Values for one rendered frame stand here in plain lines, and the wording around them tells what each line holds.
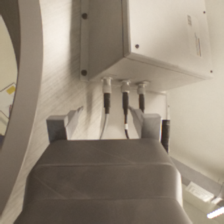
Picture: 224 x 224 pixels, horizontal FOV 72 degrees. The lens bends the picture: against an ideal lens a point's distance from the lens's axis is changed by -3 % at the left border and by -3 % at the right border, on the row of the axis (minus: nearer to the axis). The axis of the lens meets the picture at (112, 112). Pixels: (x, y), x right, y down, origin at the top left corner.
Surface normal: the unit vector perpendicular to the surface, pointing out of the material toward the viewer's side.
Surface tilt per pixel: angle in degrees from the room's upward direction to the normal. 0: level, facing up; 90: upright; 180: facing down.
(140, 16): 90
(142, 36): 90
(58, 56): 90
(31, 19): 90
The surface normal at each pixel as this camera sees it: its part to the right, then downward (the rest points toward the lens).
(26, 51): 0.51, -0.11
